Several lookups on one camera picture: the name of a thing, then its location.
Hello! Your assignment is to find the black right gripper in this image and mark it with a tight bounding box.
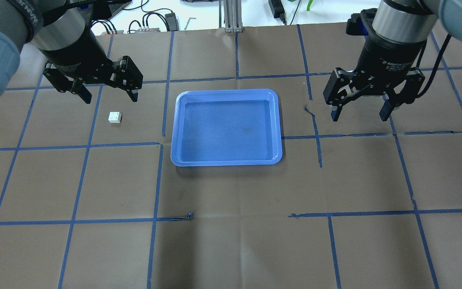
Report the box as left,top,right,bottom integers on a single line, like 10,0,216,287
323,35,426,122

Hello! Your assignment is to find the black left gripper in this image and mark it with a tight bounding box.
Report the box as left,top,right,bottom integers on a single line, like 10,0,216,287
39,31,143,104

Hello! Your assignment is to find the white building block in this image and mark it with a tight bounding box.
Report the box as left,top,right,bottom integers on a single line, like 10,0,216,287
107,112,123,123

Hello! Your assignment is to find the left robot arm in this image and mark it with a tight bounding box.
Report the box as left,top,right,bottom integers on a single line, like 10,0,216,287
0,0,143,104

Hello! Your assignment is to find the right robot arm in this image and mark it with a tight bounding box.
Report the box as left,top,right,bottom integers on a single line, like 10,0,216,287
323,0,462,122

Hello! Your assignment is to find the blue plastic tray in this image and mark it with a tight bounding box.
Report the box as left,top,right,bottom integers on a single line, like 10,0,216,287
170,89,284,167

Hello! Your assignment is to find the black power adapter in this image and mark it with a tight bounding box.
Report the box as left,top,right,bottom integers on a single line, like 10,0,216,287
165,12,179,31

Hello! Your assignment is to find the brown paper table cover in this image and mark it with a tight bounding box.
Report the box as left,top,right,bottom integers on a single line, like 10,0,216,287
0,23,462,289

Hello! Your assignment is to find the aluminium frame post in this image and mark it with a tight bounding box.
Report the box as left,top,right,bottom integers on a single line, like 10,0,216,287
219,0,243,33

